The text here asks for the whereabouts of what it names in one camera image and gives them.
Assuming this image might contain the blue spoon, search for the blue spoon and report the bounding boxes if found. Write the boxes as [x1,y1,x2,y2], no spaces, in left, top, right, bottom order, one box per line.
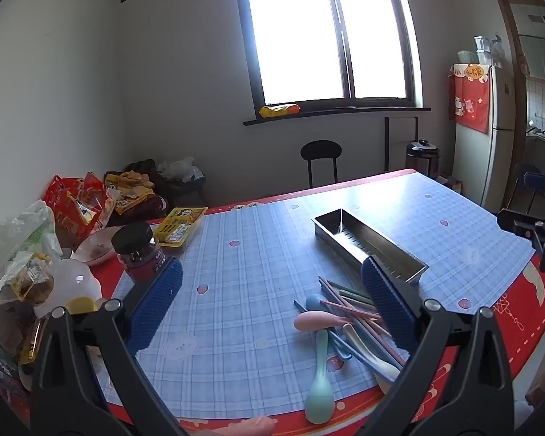
[305,294,351,360]

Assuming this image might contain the clear plastic bag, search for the clear plastic bag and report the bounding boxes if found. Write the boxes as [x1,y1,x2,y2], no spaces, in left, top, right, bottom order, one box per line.
[0,200,62,310]

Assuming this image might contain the blue plaid table mat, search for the blue plaid table mat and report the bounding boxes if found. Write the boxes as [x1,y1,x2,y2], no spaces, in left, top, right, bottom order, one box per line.
[93,173,539,421]

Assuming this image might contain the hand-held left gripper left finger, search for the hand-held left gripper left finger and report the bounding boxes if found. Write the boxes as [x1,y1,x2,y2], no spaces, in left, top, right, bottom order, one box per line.
[29,258,185,436]

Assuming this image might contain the steel utensil tray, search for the steel utensil tray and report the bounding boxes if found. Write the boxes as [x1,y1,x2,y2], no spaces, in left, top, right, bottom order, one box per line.
[311,208,430,286]

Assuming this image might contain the black pressure cooker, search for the black pressure cooker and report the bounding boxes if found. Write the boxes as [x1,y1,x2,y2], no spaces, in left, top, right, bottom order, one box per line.
[405,139,441,179]

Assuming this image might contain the white cup yellow lid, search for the white cup yellow lid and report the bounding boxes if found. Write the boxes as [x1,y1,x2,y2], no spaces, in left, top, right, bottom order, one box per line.
[66,297,98,315]

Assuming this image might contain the window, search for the window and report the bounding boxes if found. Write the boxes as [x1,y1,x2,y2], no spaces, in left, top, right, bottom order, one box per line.
[233,0,424,109]

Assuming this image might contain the clear plastic containers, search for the clear plastic containers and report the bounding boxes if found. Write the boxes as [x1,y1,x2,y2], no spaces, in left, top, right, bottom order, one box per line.
[456,34,502,66]

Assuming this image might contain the dark red clothes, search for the dark red clothes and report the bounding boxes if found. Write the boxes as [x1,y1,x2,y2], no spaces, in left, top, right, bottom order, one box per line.
[104,159,169,225]

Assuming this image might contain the black chair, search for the black chair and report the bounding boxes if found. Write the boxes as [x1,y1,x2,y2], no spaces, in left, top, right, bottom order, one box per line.
[163,176,207,207]

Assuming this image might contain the person's left hand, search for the person's left hand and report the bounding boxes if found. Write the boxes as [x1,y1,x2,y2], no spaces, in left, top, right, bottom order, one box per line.
[227,417,275,436]

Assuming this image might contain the black round stool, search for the black round stool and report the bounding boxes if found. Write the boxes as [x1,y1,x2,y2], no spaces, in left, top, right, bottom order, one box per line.
[300,140,343,189]

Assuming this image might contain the yellow snack tray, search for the yellow snack tray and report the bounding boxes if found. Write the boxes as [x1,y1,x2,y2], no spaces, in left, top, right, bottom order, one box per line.
[153,207,208,248]

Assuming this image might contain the teal spoon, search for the teal spoon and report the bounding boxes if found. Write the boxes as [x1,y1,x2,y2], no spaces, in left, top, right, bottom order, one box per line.
[305,329,333,424]

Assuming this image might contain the red hanging cloth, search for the red hanging cloth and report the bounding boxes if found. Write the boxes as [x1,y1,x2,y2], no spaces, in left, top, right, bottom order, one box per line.
[449,64,490,134]

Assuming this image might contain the pink spoon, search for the pink spoon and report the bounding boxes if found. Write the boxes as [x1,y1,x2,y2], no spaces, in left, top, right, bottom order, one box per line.
[293,310,346,331]

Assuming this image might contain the white refrigerator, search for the white refrigerator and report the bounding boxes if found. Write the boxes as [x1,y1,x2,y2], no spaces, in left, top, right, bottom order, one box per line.
[452,64,516,212]

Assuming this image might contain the red snack bag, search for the red snack bag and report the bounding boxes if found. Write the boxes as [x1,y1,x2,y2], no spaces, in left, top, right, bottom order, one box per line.
[43,171,119,241]

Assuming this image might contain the black metal frame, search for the black metal frame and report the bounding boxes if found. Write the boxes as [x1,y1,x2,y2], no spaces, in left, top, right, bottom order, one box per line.
[384,117,419,173]

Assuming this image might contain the bunch of coloured chopsticks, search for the bunch of coloured chopsticks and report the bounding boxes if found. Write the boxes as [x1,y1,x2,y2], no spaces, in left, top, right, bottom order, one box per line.
[318,275,412,371]

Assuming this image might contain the pink bowl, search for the pink bowl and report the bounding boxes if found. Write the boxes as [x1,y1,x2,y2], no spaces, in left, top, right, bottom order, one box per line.
[73,226,120,266]

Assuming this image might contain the yellow snack bags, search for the yellow snack bags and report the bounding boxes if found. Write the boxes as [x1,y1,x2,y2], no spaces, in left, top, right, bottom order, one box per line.
[105,170,156,214]

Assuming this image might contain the white spoon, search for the white spoon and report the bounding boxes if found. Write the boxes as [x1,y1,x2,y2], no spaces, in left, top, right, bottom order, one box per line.
[343,324,401,395]

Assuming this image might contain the white plastic lid bowl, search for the white plastic lid bowl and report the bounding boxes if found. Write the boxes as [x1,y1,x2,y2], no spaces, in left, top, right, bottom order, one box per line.
[34,259,103,319]

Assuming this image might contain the wooden door frame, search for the wooden door frame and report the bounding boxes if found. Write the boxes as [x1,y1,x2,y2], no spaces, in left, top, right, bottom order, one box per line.
[493,0,534,178]

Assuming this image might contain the black-lidded sauce jar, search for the black-lidded sauce jar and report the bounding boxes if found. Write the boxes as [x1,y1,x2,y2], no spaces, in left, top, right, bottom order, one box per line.
[111,221,169,284]

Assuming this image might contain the dark window sill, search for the dark window sill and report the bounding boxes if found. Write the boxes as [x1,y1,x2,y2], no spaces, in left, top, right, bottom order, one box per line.
[243,106,432,127]

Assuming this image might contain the yellow snack packet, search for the yellow snack packet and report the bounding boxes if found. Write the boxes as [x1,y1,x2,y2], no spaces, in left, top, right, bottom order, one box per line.
[0,252,55,307]

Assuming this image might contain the white plastic bag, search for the white plastic bag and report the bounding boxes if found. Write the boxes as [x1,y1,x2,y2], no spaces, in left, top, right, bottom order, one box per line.
[157,157,205,183]

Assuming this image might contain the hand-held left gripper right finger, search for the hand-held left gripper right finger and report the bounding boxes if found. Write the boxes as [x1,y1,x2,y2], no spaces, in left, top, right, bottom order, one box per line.
[361,254,516,436]

